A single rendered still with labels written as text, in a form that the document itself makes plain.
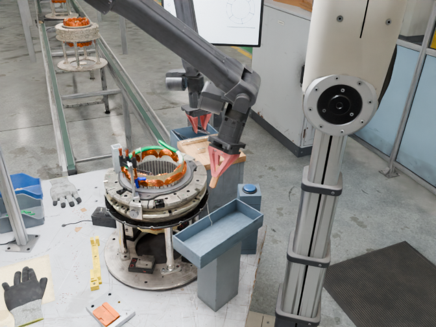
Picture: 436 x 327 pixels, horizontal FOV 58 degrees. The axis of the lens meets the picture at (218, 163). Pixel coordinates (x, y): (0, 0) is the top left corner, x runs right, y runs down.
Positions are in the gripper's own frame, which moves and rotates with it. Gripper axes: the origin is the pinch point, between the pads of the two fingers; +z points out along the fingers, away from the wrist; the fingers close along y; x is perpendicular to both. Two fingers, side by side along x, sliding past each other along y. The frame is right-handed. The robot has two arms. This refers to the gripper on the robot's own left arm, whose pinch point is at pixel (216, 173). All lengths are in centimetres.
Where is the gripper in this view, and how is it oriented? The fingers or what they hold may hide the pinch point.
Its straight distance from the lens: 100.9
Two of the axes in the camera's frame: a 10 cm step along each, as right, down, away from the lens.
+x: 8.4, 3.8, -3.8
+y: -4.4, 0.6, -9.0
